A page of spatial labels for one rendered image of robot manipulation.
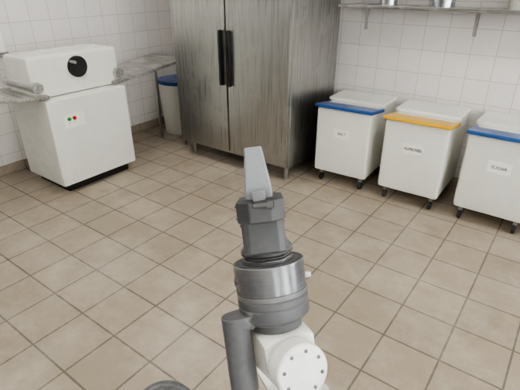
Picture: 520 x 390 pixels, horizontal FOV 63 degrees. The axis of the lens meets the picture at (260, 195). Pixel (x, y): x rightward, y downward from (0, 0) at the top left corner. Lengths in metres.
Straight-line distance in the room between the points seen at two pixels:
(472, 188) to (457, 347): 1.46
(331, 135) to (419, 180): 0.86
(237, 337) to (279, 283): 0.08
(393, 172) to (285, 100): 1.12
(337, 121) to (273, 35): 0.92
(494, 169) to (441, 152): 0.39
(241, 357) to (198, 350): 1.90
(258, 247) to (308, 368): 0.15
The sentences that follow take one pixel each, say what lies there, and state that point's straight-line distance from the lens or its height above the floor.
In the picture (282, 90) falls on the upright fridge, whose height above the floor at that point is 0.89.
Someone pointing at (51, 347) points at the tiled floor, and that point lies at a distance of 2.67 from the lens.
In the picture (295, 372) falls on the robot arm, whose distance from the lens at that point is 0.52.
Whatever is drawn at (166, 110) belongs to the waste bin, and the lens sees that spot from 5.48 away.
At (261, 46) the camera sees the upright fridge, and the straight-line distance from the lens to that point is 3.89.
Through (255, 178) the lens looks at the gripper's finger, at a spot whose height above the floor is 1.57.
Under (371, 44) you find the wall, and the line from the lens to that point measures 4.39.
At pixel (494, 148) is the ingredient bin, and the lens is 3.56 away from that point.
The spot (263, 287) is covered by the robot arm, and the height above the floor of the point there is 1.45.
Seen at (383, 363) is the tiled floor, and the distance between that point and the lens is 2.44.
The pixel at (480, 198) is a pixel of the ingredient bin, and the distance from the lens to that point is 3.71.
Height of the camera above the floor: 1.77
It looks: 27 degrees down
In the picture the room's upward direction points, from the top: straight up
